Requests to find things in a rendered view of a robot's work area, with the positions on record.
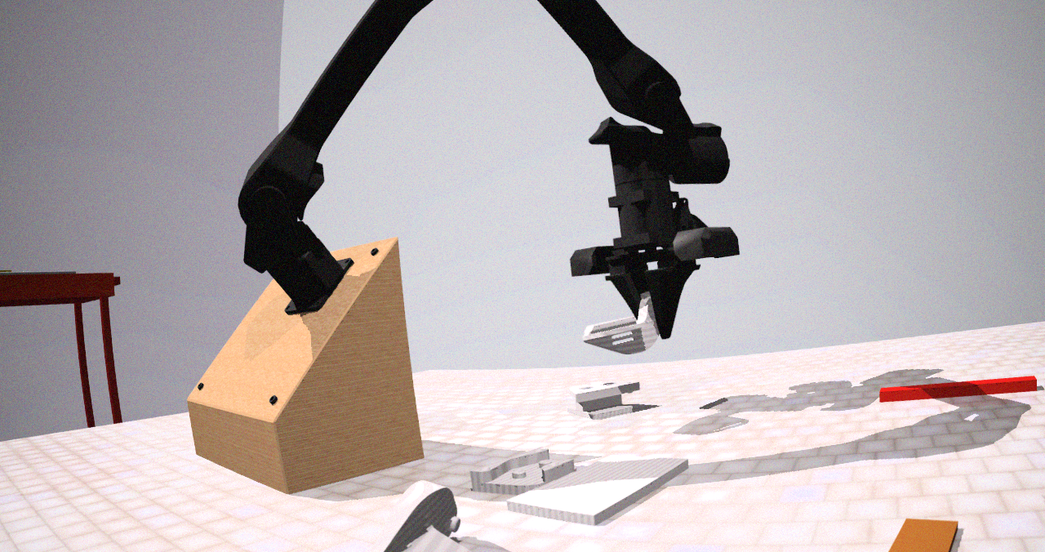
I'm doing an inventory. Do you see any red long bar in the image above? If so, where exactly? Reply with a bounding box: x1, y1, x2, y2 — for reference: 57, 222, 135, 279
879, 376, 1037, 403

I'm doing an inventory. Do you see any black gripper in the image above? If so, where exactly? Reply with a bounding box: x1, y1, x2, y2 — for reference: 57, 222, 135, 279
570, 180, 740, 340

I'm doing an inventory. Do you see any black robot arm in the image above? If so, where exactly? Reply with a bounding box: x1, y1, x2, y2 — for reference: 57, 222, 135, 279
238, 0, 730, 314

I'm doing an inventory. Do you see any orange flat bar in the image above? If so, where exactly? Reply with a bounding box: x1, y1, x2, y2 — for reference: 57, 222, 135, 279
888, 519, 958, 552

